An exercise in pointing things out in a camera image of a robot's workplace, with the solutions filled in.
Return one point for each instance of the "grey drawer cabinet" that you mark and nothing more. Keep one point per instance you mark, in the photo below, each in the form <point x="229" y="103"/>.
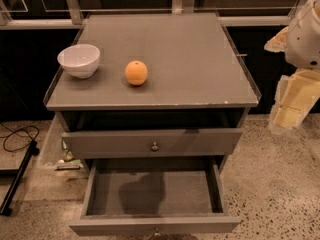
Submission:
<point x="195" y="79"/>

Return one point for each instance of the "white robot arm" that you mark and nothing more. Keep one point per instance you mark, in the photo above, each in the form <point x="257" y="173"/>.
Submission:
<point x="303" y="37"/>

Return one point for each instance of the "grey drawer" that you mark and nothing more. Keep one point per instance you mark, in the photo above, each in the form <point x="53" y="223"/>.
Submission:
<point x="152" y="143"/>
<point x="154" y="195"/>

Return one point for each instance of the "orange fruit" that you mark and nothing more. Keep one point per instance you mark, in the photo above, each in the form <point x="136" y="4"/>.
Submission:
<point x="136" y="73"/>

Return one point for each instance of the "black floor bar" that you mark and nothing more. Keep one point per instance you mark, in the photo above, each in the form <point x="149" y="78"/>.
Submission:
<point x="17" y="175"/>

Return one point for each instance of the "floor clutter items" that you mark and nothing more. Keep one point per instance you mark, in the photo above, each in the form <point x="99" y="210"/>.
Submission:
<point x="69" y="162"/>

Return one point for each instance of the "white bowl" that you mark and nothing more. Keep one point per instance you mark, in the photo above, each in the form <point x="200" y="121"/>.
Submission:
<point x="81" y="60"/>

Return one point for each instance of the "grey top drawer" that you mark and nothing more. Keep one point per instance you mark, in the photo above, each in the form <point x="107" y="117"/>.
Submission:
<point x="152" y="143"/>

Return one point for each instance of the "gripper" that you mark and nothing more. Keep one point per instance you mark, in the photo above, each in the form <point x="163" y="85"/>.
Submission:
<point x="304" y="41"/>

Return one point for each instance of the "metal railing frame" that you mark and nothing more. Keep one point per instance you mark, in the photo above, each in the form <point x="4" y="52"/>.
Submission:
<point x="68" y="14"/>

